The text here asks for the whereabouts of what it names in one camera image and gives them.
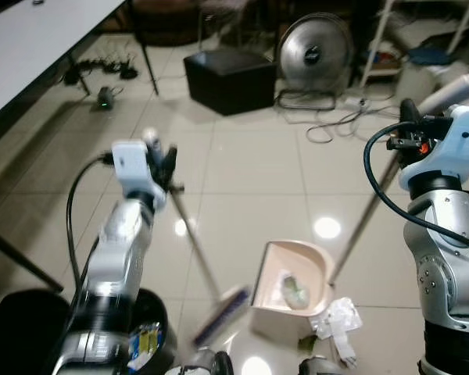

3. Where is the broom with purple bristles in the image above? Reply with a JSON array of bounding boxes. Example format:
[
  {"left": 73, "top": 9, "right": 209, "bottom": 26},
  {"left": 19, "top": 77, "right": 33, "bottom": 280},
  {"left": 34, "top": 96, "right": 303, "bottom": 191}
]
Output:
[{"left": 142, "top": 129, "right": 252, "bottom": 349}]

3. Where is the beige long-handled dustpan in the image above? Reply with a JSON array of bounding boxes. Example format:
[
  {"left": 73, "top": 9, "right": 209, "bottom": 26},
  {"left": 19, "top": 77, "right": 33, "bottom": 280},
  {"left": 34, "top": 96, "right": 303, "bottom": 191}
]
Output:
[{"left": 250, "top": 73, "right": 469, "bottom": 319}]

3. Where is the round silver floor fan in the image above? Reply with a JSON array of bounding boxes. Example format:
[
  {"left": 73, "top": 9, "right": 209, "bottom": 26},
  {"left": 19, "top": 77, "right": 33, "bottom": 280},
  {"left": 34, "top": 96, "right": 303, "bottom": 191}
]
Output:
[{"left": 274, "top": 13, "right": 355, "bottom": 111}]

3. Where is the flat blue item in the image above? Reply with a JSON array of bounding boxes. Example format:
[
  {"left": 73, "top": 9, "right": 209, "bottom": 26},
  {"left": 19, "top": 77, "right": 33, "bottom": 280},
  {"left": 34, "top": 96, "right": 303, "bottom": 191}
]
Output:
[{"left": 410, "top": 47, "right": 456, "bottom": 68}]

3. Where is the white metal shelf rack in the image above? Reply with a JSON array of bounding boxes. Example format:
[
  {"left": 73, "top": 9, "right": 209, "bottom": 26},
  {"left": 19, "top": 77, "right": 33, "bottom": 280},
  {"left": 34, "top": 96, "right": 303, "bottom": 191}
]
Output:
[{"left": 358, "top": 0, "right": 469, "bottom": 88}]

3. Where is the black device with green light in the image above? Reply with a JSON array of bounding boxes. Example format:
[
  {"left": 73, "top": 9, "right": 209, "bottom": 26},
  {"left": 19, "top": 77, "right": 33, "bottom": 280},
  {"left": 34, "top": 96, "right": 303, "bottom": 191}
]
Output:
[{"left": 96, "top": 86, "right": 123, "bottom": 111}]

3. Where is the black cube ottoman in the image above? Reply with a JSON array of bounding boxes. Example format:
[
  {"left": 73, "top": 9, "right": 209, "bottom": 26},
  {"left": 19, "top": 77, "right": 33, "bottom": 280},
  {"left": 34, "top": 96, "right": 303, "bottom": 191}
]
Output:
[{"left": 183, "top": 48, "right": 279, "bottom": 117}]

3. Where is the black power strip with adapters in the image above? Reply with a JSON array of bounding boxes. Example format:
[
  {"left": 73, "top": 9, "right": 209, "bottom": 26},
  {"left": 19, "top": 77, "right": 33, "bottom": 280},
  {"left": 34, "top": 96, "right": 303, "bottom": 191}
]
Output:
[{"left": 63, "top": 57, "right": 140, "bottom": 87}]

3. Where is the dark slanted furniture leg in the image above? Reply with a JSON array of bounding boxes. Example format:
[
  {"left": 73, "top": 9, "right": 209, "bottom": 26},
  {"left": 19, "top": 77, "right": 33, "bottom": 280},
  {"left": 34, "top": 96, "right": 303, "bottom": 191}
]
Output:
[{"left": 0, "top": 224, "right": 65, "bottom": 295}]

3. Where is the crumpled clear plastic trash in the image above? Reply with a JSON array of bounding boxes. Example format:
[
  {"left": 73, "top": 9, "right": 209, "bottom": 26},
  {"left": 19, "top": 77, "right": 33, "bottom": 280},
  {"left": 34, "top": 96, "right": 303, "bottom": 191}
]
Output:
[{"left": 278, "top": 271, "right": 312, "bottom": 310}]

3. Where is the white table with black legs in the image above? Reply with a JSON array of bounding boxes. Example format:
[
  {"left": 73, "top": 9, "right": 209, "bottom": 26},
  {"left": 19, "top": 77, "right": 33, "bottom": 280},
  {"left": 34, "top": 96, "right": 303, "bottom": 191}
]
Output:
[{"left": 0, "top": 0, "right": 160, "bottom": 126}]

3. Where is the yellow and blue package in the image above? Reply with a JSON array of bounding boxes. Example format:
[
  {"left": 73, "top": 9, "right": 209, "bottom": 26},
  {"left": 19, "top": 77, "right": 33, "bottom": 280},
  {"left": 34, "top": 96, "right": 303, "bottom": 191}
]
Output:
[{"left": 128, "top": 323, "right": 166, "bottom": 373}]

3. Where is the clear plastic wrapper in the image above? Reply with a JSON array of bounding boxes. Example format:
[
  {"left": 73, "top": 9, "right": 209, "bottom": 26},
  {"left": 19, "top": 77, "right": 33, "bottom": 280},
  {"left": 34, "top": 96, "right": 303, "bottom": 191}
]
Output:
[{"left": 311, "top": 297, "right": 365, "bottom": 369}]

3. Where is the grey left robot foot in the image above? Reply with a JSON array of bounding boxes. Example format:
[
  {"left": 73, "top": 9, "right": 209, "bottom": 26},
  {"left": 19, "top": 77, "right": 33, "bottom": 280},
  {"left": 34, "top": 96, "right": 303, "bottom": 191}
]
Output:
[{"left": 166, "top": 348, "right": 236, "bottom": 375}]

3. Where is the grey robot foot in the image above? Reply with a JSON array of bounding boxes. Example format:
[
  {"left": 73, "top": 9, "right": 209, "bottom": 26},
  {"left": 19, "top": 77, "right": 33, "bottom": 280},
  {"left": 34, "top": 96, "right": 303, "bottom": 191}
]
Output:
[
  {"left": 166, "top": 348, "right": 236, "bottom": 375},
  {"left": 297, "top": 355, "right": 338, "bottom": 375}
]

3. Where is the black trash bin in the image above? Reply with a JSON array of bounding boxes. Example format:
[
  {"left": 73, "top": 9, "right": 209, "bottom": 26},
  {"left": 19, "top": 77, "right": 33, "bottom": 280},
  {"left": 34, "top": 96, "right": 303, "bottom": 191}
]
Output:
[{"left": 0, "top": 287, "right": 178, "bottom": 375}]

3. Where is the grey right robot foot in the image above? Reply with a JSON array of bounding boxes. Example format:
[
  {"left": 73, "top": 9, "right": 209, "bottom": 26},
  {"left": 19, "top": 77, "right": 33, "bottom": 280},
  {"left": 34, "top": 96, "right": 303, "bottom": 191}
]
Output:
[{"left": 297, "top": 355, "right": 338, "bottom": 375}]

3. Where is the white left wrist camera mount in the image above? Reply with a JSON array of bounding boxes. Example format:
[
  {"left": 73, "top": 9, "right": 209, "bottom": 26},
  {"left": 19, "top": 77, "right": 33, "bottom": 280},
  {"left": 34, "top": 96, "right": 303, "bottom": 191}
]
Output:
[{"left": 110, "top": 139, "right": 170, "bottom": 213}]

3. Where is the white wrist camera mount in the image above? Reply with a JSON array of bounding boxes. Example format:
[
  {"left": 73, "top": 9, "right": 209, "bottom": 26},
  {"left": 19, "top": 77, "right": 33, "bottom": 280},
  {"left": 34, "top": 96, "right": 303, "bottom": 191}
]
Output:
[
  {"left": 110, "top": 139, "right": 170, "bottom": 213},
  {"left": 397, "top": 105, "right": 469, "bottom": 193}
]

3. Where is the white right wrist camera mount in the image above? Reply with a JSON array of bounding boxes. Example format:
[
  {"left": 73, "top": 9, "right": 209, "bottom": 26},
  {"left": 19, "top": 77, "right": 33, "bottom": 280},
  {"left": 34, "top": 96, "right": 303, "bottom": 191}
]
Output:
[{"left": 397, "top": 105, "right": 469, "bottom": 193}]

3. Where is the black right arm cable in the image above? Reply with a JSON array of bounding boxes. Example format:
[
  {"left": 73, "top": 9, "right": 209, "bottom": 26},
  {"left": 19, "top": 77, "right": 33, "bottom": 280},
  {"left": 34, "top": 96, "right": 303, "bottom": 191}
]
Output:
[{"left": 364, "top": 123, "right": 469, "bottom": 260}]

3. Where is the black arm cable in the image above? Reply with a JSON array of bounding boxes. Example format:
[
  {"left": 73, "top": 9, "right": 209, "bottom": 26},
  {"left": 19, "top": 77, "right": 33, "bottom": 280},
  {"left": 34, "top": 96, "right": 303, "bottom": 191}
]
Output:
[
  {"left": 364, "top": 123, "right": 469, "bottom": 260},
  {"left": 64, "top": 154, "right": 115, "bottom": 291}
]

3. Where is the thin floor cable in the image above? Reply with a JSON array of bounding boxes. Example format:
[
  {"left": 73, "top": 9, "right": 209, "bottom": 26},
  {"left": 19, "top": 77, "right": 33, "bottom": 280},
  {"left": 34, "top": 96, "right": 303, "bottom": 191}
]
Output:
[{"left": 303, "top": 103, "right": 403, "bottom": 146}]

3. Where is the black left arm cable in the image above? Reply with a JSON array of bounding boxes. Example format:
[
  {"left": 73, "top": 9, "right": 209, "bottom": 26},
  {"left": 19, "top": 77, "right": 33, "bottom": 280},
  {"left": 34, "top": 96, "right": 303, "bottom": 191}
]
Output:
[{"left": 64, "top": 154, "right": 115, "bottom": 291}]

